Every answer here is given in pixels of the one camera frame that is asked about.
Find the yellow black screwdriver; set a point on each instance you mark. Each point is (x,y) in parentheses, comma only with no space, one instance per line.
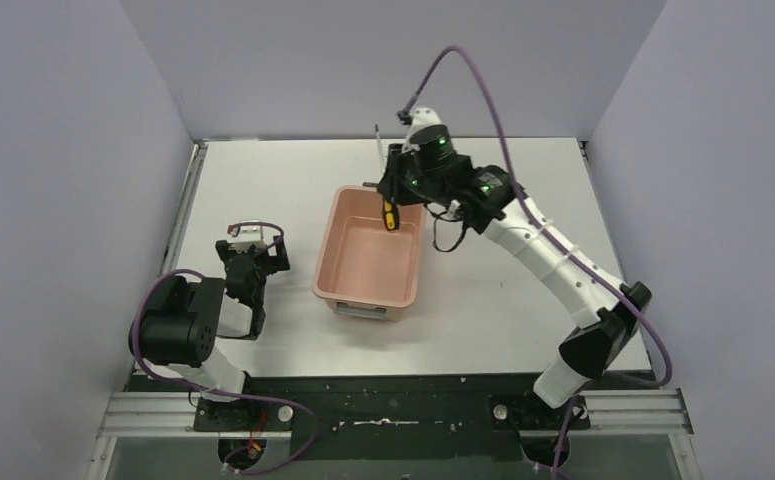
(388,210)

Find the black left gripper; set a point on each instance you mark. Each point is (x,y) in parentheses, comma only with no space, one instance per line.
(248,252)

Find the aluminium table edge rail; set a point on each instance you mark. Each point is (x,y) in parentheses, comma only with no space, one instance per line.
(186,199)

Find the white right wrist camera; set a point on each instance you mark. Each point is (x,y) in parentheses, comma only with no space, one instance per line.
(422,117)

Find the pink plastic bin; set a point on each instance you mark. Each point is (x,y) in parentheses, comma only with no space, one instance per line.
(364,269)

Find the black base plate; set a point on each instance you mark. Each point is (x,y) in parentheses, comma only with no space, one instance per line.
(255,456)

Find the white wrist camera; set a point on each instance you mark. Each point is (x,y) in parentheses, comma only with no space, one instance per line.
(422,117)
(247,234)

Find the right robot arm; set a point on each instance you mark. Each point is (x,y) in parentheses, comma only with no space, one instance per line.
(603,308)

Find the aluminium front rail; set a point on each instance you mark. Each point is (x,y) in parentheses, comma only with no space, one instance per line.
(368,424)

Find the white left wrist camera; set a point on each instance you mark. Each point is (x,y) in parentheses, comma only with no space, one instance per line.
(247,234)

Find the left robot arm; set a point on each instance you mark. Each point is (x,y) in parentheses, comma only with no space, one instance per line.
(183,315)

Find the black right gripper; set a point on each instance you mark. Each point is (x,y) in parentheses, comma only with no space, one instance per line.
(391,187)

